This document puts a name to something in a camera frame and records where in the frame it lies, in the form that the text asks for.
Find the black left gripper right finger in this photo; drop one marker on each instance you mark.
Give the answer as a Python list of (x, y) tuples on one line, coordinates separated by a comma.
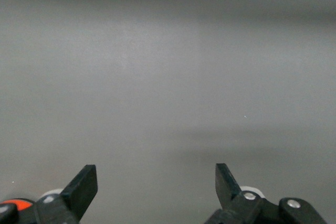
[(228, 192)]

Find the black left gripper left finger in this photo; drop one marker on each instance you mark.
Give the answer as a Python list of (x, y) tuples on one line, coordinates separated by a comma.
[(78, 192)]

